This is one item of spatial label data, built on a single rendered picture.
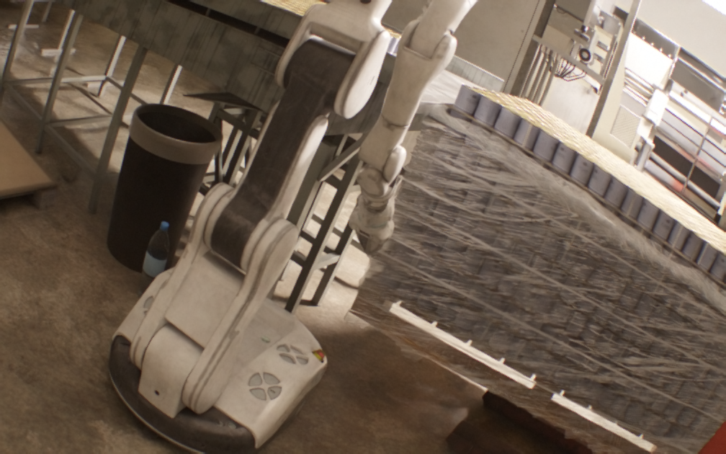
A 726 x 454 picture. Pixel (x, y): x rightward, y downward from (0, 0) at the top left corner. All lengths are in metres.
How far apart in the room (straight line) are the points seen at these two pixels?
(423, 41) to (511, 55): 3.33
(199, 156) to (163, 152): 0.15
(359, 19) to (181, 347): 0.89
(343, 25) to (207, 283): 0.69
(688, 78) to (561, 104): 1.30
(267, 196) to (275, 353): 0.46
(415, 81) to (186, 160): 1.22
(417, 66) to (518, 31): 3.36
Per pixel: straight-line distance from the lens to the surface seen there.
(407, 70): 1.33
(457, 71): 3.28
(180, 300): 1.67
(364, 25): 1.53
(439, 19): 1.35
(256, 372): 1.83
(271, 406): 1.79
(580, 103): 4.85
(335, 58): 1.55
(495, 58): 4.68
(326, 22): 1.56
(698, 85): 4.95
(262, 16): 2.23
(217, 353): 1.61
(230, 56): 2.32
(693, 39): 10.34
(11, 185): 2.70
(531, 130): 1.87
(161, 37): 2.58
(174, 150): 2.36
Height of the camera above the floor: 1.36
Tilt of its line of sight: 19 degrees down
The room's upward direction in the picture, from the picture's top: 25 degrees clockwise
